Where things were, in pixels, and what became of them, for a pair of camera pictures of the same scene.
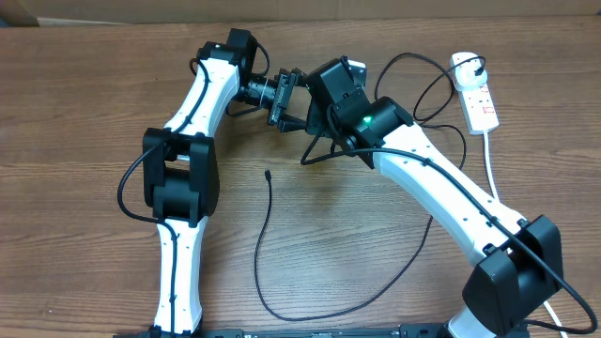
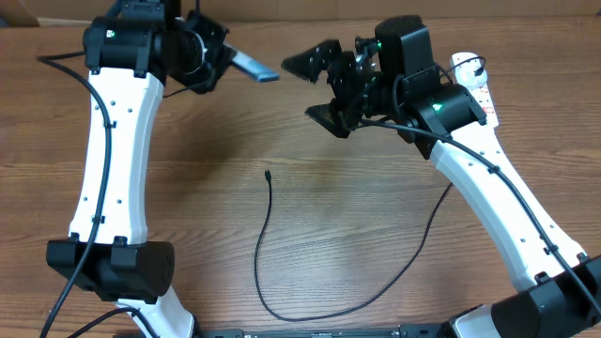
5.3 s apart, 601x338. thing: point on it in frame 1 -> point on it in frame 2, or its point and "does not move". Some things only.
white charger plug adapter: [463, 68] does not move
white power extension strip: [480, 111] does not move
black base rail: [309, 332] does not move
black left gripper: [284, 88] -> [206, 82]
